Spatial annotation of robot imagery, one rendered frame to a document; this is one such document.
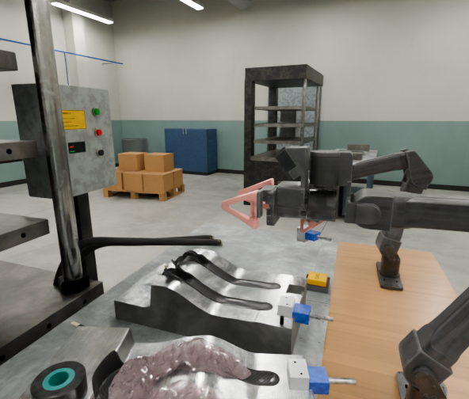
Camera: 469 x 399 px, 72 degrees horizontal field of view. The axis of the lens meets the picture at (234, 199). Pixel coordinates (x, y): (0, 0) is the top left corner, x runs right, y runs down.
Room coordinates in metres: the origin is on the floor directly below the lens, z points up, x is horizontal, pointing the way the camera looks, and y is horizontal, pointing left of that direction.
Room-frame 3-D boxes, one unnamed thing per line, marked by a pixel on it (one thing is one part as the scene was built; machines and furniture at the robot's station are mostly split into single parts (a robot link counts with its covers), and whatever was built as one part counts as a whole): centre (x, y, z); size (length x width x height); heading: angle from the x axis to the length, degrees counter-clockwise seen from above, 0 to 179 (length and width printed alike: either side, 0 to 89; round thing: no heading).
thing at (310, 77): (5.52, -0.89, 1.03); 1.54 x 0.94 x 2.06; 155
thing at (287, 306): (0.70, -0.17, 0.89); 0.13 x 0.05 x 0.05; 70
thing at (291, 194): (0.59, -0.10, 1.25); 0.07 x 0.06 x 0.11; 161
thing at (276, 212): (0.59, -0.10, 1.20); 0.10 x 0.07 x 0.07; 161
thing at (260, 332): (0.85, 0.06, 0.87); 0.50 x 0.26 x 0.14; 70
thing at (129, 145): (7.63, 2.32, 0.44); 0.59 x 0.59 x 0.88
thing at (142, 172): (5.77, 1.63, 0.37); 1.20 x 0.82 x 0.74; 73
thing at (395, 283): (1.07, -0.56, 0.84); 0.20 x 0.07 x 0.08; 161
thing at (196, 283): (0.83, 0.05, 0.92); 0.35 x 0.16 x 0.09; 70
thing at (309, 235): (1.15, -0.30, 0.92); 0.13 x 0.05 x 0.05; 45
